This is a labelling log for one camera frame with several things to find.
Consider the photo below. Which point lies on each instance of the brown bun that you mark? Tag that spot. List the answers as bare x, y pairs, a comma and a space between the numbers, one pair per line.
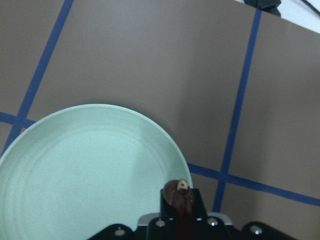
181, 199

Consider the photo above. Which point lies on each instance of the light green plate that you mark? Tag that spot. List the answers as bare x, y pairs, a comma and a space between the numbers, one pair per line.
83, 168

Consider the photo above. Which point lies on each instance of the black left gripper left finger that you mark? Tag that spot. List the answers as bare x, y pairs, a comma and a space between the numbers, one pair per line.
166, 211

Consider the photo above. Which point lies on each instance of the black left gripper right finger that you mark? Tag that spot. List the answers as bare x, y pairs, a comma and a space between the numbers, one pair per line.
199, 211

